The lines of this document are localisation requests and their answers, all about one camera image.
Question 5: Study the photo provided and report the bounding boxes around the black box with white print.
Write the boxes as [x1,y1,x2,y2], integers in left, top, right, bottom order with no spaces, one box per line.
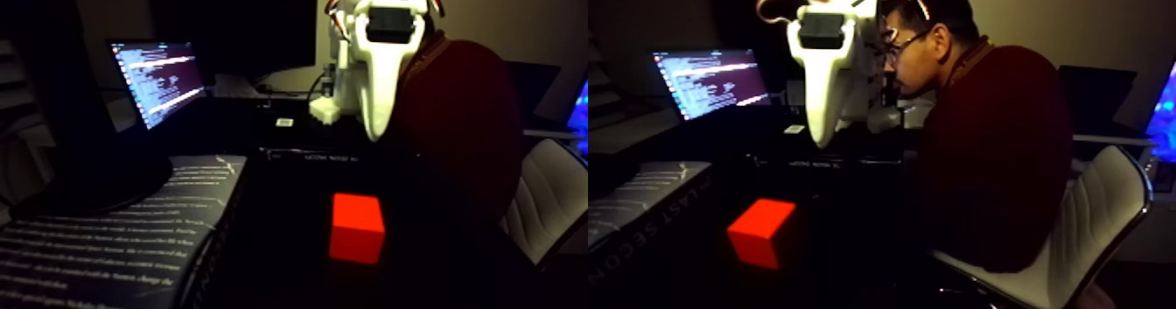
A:
[0,154,249,309]

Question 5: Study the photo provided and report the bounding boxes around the person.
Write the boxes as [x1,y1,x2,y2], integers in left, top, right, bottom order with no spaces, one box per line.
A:
[393,30,529,256]

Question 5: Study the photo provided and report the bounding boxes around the black desk monitor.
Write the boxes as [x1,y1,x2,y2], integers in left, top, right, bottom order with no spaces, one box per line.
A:
[150,0,319,81]

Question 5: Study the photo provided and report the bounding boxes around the red cube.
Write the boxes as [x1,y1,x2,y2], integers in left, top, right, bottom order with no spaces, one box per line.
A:
[328,193,387,266]

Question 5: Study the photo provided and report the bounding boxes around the blue lit screen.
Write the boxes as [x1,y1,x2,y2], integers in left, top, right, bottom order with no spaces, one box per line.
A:
[567,79,589,156]

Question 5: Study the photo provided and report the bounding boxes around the black strip with white print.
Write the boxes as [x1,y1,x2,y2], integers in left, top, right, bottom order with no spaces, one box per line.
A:
[260,147,371,163]

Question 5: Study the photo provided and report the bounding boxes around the white office chair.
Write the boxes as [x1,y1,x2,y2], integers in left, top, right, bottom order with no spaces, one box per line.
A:
[500,137,589,268]

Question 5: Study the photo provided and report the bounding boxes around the open laptop with lit screen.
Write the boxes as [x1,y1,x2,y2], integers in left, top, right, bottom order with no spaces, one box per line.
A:
[107,39,209,132]

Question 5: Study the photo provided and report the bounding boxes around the pale paper sheet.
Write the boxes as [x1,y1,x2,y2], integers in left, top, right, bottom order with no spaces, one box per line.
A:
[213,74,263,99]

